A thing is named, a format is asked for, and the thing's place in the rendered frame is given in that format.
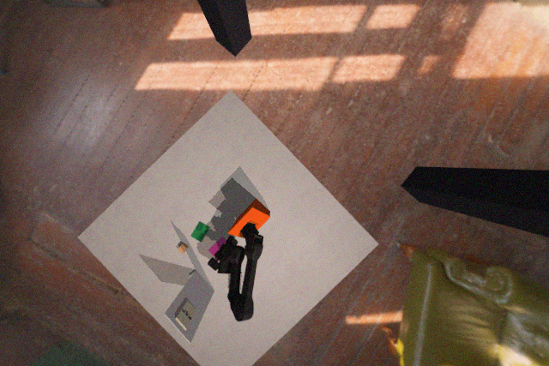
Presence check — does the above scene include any green flat square mat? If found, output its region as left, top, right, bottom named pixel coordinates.
left=191, top=221, right=209, bottom=242

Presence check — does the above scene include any magenta square marking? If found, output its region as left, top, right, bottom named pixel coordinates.
left=208, top=237, right=226, bottom=255

